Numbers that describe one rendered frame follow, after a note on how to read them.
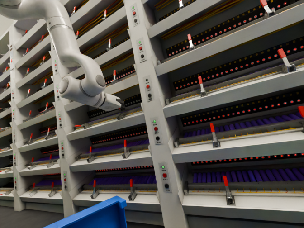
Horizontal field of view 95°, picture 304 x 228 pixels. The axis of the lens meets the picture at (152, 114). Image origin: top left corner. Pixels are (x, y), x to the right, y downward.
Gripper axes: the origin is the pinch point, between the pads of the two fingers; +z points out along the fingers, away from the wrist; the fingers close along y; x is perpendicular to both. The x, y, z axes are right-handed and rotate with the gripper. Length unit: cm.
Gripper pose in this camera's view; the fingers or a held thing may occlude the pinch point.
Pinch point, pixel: (121, 106)
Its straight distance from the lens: 79.6
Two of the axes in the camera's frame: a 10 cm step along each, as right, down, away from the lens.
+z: 4.7, 2.0, 8.6
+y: 8.7, -2.3, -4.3
